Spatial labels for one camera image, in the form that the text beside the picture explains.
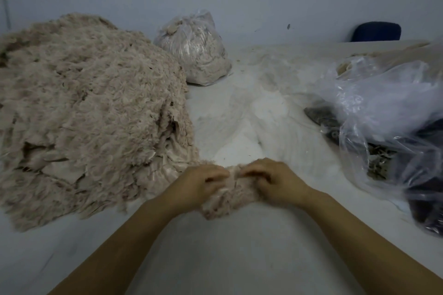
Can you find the person's right hand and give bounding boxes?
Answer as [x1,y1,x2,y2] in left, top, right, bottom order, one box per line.
[239,158,316,209]

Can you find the person's left hand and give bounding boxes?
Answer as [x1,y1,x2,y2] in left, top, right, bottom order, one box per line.
[165,163,231,215]

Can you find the stack of sorted beige pieces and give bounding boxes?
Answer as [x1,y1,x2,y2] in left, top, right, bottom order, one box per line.
[201,165,263,220]

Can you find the large pile beige fabric scraps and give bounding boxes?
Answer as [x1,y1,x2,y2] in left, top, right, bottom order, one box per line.
[0,14,202,232]

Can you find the person's right forearm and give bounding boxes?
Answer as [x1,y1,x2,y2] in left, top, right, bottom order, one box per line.
[301,191,443,295]

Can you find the person's left forearm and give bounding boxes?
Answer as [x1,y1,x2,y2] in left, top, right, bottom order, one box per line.
[48,198,182,295]

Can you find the beige fur pile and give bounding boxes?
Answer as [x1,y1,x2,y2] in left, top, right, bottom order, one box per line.
[335,42,443,78]

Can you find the large clear plastic bag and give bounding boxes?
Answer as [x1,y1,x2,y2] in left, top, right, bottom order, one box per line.
[315,46,443,237]

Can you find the clear bag of beige scraps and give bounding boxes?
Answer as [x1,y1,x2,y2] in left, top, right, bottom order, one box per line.
[154,10,233,87]

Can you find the blue chair back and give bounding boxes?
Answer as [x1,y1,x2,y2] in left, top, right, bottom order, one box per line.
[350,22,402,42]

